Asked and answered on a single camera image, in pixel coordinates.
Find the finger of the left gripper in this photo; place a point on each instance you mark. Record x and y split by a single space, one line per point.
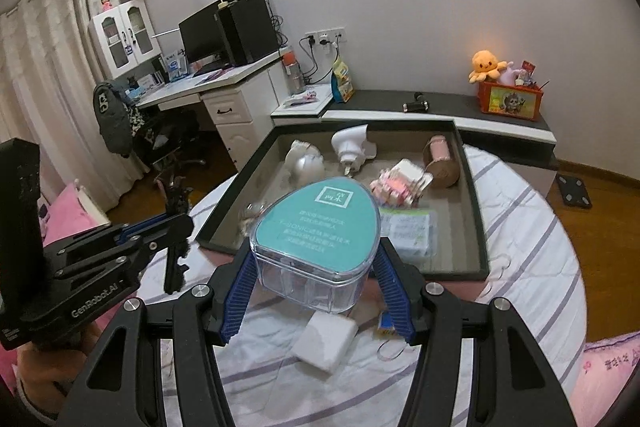
146 228
95 248

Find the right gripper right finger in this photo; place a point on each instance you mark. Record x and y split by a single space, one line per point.
513 384

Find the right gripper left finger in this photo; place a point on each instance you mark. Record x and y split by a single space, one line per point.
121 382

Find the black hair clip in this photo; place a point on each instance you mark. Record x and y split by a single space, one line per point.
177 202

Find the packaged wipes pack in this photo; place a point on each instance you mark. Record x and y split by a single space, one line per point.
411 231

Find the small white box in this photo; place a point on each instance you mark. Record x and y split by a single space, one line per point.
325 340

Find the teal lid clear container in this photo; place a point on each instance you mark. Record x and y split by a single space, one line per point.
316 245

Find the white silver rabbit figure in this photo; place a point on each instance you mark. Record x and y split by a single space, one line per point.
304 163

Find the pink white block model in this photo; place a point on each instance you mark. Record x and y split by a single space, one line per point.
402 185

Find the rose gold round tin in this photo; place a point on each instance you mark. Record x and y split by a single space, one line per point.
440 162

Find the white cup-shaped device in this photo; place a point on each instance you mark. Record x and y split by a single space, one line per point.
352 148

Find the blue gold rectangular box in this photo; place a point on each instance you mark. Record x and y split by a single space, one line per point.
386 327

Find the person's left hand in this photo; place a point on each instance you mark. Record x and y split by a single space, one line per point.
44 378

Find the black office chair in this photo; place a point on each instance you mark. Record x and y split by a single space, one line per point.
165 143

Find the grey hoodie on chair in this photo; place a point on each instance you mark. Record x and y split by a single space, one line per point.
118 120

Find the white computer desk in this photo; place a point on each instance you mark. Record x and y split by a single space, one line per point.
239 101

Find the beige curtain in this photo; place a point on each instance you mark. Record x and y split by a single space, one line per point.
49 68

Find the white hutch cabinet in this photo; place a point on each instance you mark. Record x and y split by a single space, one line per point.
124 38

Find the white low side cabinet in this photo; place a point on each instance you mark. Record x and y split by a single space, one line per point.
308 106

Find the black computer monitor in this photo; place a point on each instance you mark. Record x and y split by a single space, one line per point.
202 39

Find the black floor scale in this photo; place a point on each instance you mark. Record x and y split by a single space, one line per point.
573 191

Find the pink box with black rim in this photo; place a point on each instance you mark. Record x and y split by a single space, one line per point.
460 252

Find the orange-lid water bottle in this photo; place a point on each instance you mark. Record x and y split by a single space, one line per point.
293 73

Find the black computer tower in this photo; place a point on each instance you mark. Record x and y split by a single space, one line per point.
247 31

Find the pink doll on cabinet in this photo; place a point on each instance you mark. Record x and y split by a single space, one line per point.
106 5

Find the yellow blue snack bag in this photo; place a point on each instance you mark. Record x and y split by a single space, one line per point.
341 82

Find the small black object on bench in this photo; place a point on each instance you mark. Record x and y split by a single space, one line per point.
419 104

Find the red cartoon storage box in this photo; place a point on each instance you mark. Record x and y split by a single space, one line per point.
510 101

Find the orange octopus plush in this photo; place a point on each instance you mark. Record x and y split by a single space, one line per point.
485 66

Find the white bed frame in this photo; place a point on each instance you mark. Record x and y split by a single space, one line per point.
88 204

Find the white wall power strip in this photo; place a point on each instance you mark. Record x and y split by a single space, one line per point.
336 34

